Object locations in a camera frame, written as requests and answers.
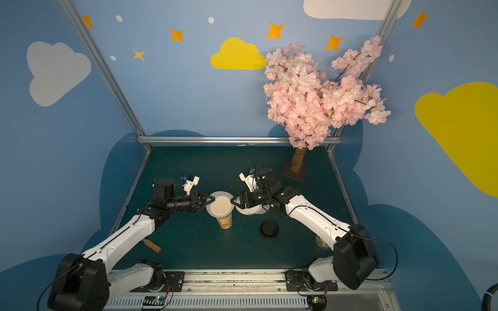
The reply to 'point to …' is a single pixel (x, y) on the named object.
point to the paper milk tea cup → (221, 207)
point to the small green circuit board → (154, 300)
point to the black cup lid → (269, 229)
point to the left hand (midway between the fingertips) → (215, 198)
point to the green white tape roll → (321, 243)
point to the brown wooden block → (157, 249)
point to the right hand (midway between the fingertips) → (239, 197)
